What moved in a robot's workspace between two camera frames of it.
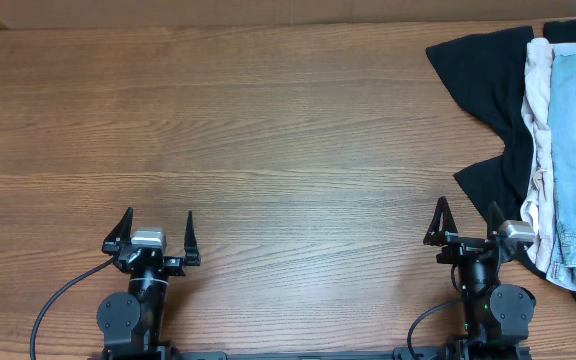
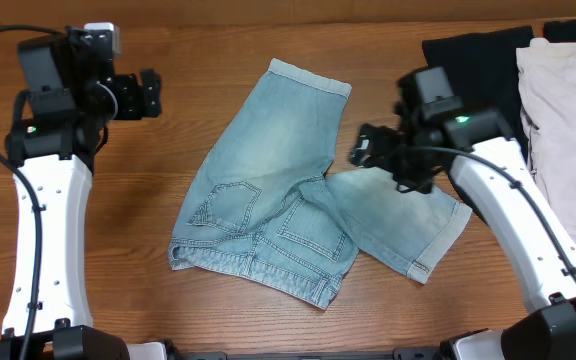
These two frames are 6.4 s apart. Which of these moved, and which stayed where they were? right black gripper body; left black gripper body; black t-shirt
Moved: right black gripper body; left black gripper body
Stayed: black t-shirt
